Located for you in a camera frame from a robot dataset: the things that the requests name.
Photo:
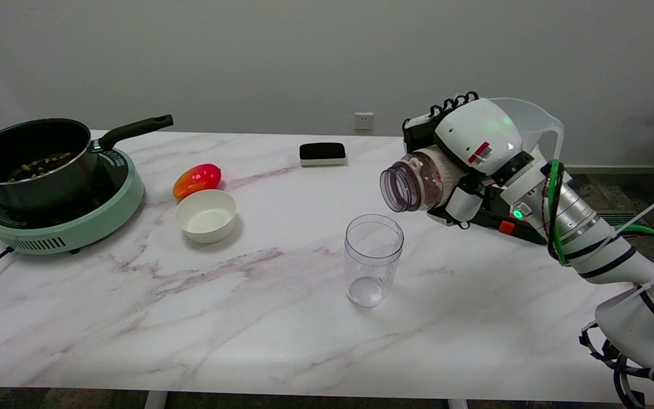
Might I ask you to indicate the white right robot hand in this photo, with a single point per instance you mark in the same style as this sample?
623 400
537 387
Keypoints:
474 136

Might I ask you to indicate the pink white candy pieces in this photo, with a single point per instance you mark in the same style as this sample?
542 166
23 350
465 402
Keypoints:
432 179

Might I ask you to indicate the clear plastic bottle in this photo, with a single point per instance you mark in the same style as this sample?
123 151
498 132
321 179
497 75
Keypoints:
412 184

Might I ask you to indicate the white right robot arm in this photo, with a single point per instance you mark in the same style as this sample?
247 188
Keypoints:
579 216

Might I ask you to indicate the clear plastic measuring cup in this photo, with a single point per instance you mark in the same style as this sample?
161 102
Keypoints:
373 244

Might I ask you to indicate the clear plastic pitcher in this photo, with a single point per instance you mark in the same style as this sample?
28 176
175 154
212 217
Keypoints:
540 128

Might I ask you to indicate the black device with orange button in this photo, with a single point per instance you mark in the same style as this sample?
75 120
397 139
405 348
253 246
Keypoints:
491 215

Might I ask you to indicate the black white eraser block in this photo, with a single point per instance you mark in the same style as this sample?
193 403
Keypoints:
322 151

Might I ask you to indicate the floor vent grille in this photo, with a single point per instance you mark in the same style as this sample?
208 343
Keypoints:
622 219

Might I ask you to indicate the white zip tie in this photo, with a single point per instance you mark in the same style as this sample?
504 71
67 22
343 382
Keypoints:
653 205

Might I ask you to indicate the white table leg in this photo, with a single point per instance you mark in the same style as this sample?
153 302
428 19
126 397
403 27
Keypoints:
155 400
457 404

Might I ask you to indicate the white bowl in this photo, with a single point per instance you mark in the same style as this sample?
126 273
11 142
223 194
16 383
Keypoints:
206 218

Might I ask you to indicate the red orange toy mango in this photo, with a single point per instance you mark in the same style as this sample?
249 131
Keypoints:
196 179

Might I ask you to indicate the green induction cooker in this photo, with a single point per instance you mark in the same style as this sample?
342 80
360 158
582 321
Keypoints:
77 224

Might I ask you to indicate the white wall outlet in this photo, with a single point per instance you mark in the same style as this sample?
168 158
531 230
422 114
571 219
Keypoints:
363 121

